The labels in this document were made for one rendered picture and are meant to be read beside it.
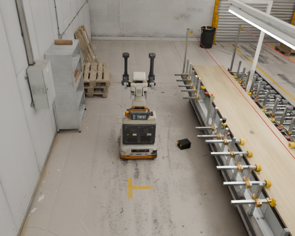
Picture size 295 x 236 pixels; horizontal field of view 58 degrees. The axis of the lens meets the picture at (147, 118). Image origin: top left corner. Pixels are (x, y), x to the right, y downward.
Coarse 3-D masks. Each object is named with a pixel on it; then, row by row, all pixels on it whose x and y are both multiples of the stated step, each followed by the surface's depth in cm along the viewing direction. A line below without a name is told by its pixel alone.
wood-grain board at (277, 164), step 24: (216, 72) 570; (216, 96) 473; (240, 96) 476; (240, 120) 408; (264, 120) 410; (264, 144) 358; (264, 168) 318; (288, 168) 320; (288, 192) 287; (288, 216) 260
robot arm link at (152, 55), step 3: (150, 54) 434; (153, 54) 435; (150, 57) 435; (153, 57) 433; (153, 60) 435; (153, 63) 436; (153, 66) 438; (150, 69) 444; (153, 69) 440; (150, 72) 443; (153, 72) 442; (150, 75) 443; (153, 75) 443; (153, 78) 444
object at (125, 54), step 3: (126, 54) 431; (126, 57) 430; (126, 60) 432; (126, 63) 433; (126, 66) 435; (126, 69) 437; (126, 72) 439; (123, 75) 441; (126, 75) 440; (123, 78) 441
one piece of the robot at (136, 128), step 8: (152, 112) 436; (128, 120) 421; (136, 120) 421; (144, 120) 422; (152, 120) 423; (128, 128) 429; (136, 128) 429; (144, 128) 430; (152, 128) 431; (128, 136) 438; (136, 136) 439; (144, 136) 439; (152, 136) 440
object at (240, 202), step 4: (232, 200) 267; (236, 200) 267; (240, 200) 267; (244, 200) 267; (248, 200) 268; (252, 200) 268; (264, 200) 268; (232, 204) 266; (236, 204) 266; (240, 204) 267
